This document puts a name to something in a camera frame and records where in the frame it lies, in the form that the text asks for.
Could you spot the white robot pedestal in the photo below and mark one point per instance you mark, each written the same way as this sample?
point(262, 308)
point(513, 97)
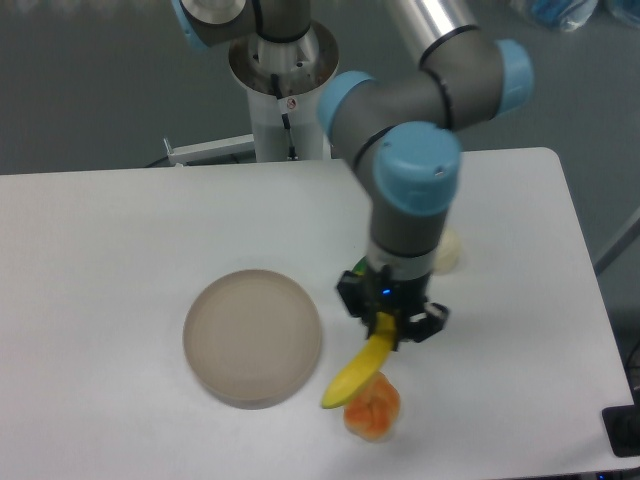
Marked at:
point(283, 84)

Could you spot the green bell pepper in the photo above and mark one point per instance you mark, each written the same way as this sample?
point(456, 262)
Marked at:
point(360, 267)

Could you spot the black device at edge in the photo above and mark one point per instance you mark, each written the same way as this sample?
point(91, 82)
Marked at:
point(622, 427)

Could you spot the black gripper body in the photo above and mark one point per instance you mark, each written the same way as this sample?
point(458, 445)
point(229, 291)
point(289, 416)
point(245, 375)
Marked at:
point(380, 292)

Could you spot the orange knotted bread roll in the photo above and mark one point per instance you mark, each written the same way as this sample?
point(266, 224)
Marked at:
point(374, 411)

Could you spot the white metal bracket left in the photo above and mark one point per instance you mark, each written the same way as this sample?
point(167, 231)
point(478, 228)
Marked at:
point(216, 152)

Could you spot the yellow banana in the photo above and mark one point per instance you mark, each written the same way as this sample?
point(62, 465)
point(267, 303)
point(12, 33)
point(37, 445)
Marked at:
point(354, 377)

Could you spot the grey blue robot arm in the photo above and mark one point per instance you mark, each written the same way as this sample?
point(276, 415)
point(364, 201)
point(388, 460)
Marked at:
point(399, 139)

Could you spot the blue plastic bag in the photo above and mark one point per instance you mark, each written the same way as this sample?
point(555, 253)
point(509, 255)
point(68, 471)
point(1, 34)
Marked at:
point(556, 15)

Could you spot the beige round plate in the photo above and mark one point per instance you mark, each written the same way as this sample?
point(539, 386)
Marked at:
point(253, 338)

